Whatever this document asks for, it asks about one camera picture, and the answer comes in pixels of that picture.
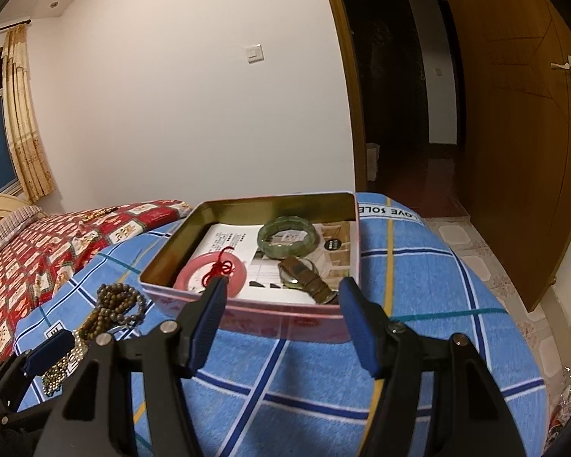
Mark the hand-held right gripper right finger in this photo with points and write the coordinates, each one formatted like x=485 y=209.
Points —
x=357 y=323

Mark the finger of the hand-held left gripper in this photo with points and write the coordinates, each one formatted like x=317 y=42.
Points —
x=47 y=350
x=4 y=431

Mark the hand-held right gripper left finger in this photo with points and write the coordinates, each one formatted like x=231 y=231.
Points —
x=209 y=319

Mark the pink metal tin box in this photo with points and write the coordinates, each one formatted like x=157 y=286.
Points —
x=276 y=315

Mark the red patterned quilt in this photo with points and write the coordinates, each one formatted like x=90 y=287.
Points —
x=28 y=266

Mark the dark curtain rod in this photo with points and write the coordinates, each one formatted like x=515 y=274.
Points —
x=9 y=27

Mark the blue plaid blanket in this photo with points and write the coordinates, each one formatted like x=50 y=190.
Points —
x=433 y=295

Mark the striped pillow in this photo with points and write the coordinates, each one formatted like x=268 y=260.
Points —
x=14 y=223

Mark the beige cardboard box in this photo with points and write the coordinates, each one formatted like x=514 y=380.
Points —
x=340 y=257

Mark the brown wooden door frame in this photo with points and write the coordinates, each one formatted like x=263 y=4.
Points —
x=357 y=128

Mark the white hallway bin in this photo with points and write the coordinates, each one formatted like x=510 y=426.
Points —
x=372 y=162

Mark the clear plastic bag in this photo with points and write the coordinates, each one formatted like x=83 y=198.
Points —
x=564 y=400

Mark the dark hallway door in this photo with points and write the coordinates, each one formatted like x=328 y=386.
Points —
x=385 y=81

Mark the white printed leaflet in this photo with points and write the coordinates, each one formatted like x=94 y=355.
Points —
x=228 y=240

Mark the yellow patterned curtain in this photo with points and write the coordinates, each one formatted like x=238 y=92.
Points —
x=26 y=143

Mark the pink round bangle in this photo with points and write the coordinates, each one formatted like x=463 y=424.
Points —
x=190 y=271

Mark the brown wooden door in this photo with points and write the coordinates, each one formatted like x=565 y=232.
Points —
x=504 y=152

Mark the white light switch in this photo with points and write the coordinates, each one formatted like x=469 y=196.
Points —
x=255 y=53

